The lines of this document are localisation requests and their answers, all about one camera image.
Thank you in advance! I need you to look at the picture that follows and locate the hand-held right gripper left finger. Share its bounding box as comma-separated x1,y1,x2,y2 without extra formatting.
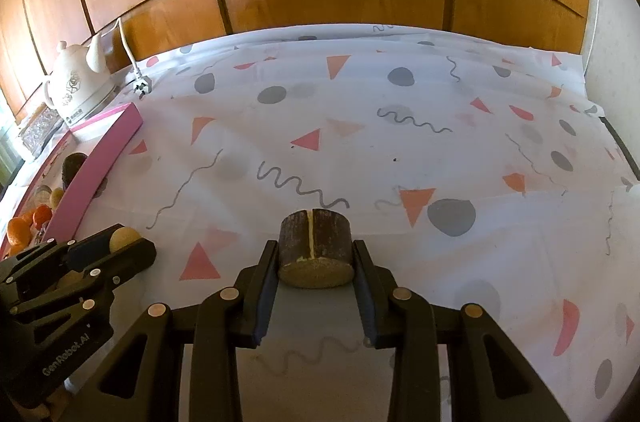
50,241,279,422

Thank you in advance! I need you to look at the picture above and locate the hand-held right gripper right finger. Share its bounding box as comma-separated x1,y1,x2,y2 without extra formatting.
353,241,571,422

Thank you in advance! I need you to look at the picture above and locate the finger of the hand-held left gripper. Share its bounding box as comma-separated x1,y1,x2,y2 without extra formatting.
12,238,157,329
0,225,119,299

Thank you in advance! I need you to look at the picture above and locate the yellow round fruit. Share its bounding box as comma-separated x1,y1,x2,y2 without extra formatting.
110,227,141,253

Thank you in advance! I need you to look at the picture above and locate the brown wooden log cylinder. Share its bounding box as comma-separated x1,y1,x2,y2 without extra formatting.
277,208,354,290

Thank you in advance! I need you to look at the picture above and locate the dark brown lumpy fruit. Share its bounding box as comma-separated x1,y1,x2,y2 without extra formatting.
61,152,89,188

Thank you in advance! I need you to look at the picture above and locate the pink cardboard box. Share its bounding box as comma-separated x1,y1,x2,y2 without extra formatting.
0,103,144,259

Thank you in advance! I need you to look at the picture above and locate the clear crystal glass box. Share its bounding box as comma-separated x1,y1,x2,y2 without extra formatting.
17,105,66,154

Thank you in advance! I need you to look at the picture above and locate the white ceramic electric kettle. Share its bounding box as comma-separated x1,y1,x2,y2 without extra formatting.
44,36,119,126

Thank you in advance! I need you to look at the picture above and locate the white patterned tablecloth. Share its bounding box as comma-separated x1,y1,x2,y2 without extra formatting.
65,22,640,422

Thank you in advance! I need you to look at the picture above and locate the white power cord with plug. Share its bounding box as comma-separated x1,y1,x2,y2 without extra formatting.
118,18,152,97

